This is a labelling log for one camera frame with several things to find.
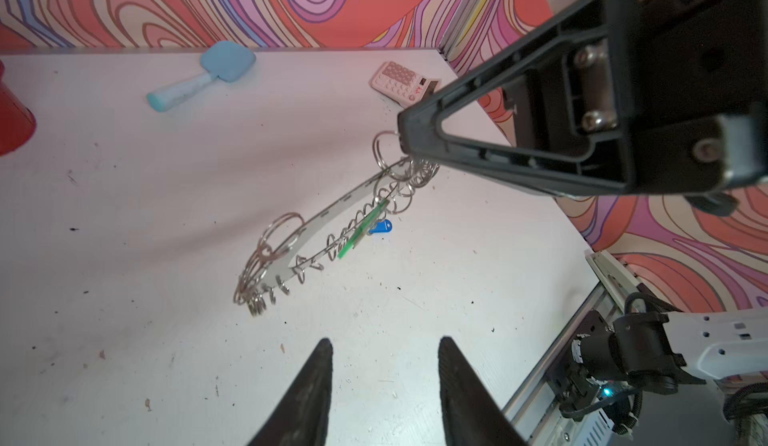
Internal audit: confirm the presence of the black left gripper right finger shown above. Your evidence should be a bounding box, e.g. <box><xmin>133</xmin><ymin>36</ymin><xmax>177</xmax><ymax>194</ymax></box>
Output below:
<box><xmin>438</xmin><ymin>336</ymin><xmax>526</xmax><ymax>446</ymax></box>

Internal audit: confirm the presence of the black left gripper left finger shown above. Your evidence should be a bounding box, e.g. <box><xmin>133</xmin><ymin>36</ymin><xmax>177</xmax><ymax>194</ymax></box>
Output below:
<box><xmin>249</xmin><ymin>338</ymin><xmax>333</xmax><ymax>446</ymax></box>

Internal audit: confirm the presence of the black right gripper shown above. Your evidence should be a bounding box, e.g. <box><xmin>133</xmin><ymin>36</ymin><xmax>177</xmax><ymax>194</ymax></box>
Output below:
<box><xmin>625</xmin><ymin>0</ymin><xmax>767</xmax><ymax>195</ymax></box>

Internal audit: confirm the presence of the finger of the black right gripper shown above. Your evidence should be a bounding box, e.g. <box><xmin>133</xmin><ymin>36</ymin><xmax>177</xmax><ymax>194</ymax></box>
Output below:
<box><xmin>398</xmin><ymin>0</ymin><xmax>641</xmax><ymax>196</ymax></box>

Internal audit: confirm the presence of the green tagged key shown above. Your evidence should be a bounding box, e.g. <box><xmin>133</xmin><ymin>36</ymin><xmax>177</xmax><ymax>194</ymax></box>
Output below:
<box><xmin>337</xmin><ymin>199</ymin><xmax>390</xmax><ymax>259</ymax></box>

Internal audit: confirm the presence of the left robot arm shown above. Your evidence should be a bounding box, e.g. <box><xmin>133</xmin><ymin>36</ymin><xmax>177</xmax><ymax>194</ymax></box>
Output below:
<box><xmin>250</xmin><ymin>292</ymin><xmax>767</xmax><ymax>445</ymax></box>

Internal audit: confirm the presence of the blue tagged key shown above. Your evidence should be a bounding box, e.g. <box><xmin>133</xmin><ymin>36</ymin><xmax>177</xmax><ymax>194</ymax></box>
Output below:
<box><xmin>368</xmin><ymin>219</ymin><xmax>393</xmax><ymax>234</ymax></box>

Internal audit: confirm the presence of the light blue spatula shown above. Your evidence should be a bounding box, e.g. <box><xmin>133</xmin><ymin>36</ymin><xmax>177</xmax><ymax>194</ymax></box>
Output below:
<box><xmin>146</xmin><ymin>41</ymin><xmax>256</xmax><ymax>112</ymax></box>

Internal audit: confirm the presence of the red metal pencil bucket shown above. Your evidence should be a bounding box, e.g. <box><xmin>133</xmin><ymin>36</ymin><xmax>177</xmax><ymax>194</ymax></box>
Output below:
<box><xmin>0</xmin><ymin>63</ymin><xmax>37</xmax><ymax>156</ymax></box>

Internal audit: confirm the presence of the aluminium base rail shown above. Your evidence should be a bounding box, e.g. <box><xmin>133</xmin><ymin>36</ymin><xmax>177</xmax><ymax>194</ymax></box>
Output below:
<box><xmin>502</xmin><ymin>251</ymin><xmax>640</xmax><ymax>445</ymax></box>

